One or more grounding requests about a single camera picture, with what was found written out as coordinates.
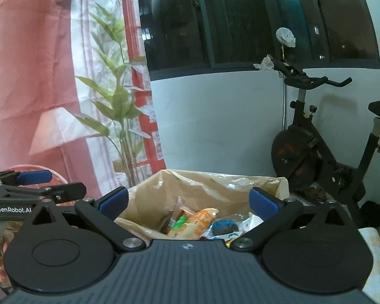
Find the black exercise bike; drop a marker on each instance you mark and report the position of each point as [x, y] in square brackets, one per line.
[291, 155]

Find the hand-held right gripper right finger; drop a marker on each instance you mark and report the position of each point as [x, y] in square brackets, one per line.
[262, 202]

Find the brown paper bag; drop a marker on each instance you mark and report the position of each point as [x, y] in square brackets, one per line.
[145, 196]

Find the white plastic bag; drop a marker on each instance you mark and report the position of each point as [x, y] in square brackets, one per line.
[285, 37]

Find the dark window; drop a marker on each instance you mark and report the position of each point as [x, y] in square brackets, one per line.
[240, 22]

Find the clear bread packet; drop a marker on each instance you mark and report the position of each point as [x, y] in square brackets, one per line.
[177, 207]

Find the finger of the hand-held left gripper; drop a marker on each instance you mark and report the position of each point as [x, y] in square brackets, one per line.
[69, 191]
[34, 177]

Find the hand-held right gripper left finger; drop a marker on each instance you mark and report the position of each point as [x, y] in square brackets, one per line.
[114, 201]

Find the thin metal pole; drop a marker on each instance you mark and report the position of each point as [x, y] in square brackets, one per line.
[284, 101]

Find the white crumpled cloth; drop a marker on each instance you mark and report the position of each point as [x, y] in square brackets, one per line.
[263, 63]

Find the blue black snack packet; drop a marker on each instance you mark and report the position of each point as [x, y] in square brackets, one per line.
[223, 226]

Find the printed backdrop cloth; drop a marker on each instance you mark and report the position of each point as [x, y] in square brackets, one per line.
[34, 69]

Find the black bag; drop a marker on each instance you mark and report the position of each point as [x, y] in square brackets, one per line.
[372, 213]

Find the orange snack packet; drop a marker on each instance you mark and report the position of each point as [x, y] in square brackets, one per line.
[199, 223]

